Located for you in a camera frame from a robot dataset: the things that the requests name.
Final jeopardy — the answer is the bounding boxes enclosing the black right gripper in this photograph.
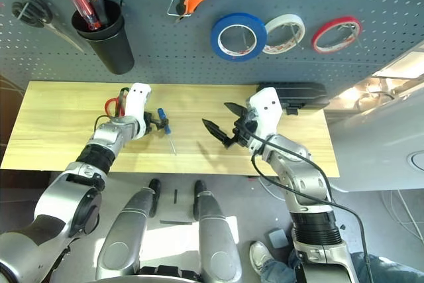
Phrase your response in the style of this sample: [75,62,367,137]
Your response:
[201,101,259,149]

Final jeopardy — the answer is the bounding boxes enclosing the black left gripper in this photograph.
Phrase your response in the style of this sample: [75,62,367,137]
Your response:
[142,112,168,135]

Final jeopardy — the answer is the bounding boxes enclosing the blue-handled screwdriver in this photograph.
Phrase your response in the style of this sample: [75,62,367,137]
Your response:
[157,107,178,156]

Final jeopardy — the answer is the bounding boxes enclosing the red-handled scissors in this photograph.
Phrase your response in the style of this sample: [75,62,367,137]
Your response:
[105,87,130,118]

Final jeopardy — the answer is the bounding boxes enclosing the blue tape roll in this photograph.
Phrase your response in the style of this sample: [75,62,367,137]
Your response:
[210,13,268,62]

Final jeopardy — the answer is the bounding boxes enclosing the black left robot foot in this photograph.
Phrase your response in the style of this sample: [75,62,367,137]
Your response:
[148,178,162,218]

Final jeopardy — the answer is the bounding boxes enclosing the black robot foot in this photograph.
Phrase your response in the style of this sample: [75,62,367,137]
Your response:
[193,180,207,221]
[148,178,162,218]

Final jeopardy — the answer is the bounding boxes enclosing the black right robot foot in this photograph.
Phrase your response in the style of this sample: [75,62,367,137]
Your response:
[193,180,207,221]

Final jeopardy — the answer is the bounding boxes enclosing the black plastic tool case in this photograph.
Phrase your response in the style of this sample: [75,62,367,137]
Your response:
[256,81,329,115]

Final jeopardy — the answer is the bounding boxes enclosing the black plastic cup holder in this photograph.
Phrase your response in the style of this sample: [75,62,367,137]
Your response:
[71,0,136,76]

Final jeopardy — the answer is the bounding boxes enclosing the silver right robot leg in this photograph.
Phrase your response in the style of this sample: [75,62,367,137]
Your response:
[193,190,242,283]

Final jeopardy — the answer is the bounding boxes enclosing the silver robot leg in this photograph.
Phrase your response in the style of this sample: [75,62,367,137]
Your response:
[95,187,156,280]
[193,190,242,283]

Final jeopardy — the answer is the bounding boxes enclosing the silver left robot leg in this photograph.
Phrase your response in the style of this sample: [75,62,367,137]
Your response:
[95,187,156,280]

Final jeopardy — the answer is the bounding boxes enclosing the white tape roll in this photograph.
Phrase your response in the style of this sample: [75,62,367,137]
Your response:
[261,13,306,55]

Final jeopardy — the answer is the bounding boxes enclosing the grey foot pedal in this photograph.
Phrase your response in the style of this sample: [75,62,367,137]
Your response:
[267,228,289,248]

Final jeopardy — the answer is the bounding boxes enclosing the white sneaker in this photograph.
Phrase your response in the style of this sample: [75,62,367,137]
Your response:
[248,241,276,277]

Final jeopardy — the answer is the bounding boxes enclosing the red tape roll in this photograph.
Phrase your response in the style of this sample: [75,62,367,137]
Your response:
[311,15,362,54]

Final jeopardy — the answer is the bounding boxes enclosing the black robot waist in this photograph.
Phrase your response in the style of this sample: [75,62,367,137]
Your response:
[137,264,201,283]

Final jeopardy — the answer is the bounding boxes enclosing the white side table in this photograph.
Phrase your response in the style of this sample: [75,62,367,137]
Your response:
[327,107,424,193]

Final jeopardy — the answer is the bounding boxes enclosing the blue jeans leg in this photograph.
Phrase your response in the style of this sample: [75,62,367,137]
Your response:
[260,249,424,283]

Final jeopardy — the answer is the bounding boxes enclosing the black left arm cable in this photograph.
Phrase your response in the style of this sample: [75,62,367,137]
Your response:
[94,87,130,131]

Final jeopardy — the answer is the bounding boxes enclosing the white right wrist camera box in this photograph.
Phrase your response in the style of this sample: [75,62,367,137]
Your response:
[246,86,284,156]

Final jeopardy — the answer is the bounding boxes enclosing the white floor cables bundle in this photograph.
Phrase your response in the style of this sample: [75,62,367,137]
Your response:
[258,175,286,201]
[380,190,424,241]

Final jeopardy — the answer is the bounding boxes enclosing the wire pliers holder hook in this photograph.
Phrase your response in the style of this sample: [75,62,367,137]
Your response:
[166,0,193,19]

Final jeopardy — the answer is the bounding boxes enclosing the black-handled scissors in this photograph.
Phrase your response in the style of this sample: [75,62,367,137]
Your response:
[11,0,85,52]

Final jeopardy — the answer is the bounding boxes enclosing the aluminium profile frame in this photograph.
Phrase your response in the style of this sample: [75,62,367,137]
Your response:
[331,40,424,111]

